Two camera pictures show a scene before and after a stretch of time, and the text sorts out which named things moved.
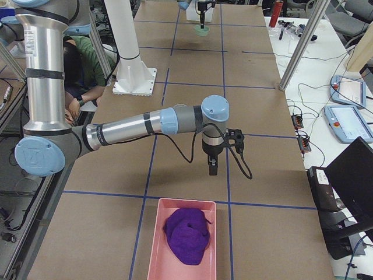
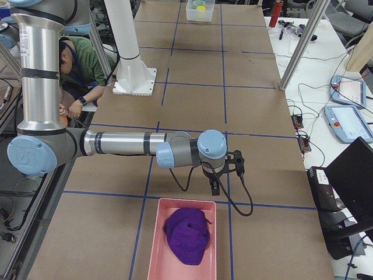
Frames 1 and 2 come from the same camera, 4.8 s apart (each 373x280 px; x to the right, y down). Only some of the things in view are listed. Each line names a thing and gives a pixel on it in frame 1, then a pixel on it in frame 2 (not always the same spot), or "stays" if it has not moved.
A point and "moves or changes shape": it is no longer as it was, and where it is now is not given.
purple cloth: (187, 234) stays
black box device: (323, 191) stays
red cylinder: (275, 13) stays
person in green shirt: (84, 77) stays
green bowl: (201, 32) moves or changes shape
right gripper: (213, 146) to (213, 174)
